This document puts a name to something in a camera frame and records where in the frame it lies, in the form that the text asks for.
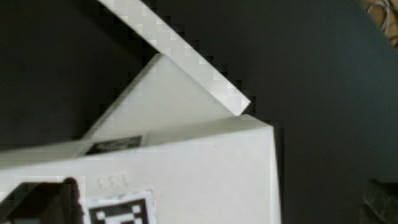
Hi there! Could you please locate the white cabinet top block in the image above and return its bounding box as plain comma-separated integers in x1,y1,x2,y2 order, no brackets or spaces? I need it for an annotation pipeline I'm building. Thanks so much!
0,115,282,224

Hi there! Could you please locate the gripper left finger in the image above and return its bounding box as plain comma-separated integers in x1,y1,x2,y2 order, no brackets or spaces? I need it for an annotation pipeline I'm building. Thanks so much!
0,178,83,224

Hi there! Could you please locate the white U-shaped obstacle fence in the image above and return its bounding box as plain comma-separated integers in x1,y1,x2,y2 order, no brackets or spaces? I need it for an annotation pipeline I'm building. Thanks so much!
98,0,250,115

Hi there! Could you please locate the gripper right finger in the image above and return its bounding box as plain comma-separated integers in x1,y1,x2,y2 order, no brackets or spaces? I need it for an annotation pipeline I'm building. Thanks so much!
360,180,398,224

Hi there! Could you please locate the white cabinet body box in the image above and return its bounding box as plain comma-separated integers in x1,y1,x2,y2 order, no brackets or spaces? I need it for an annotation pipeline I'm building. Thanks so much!
82,54,233,155

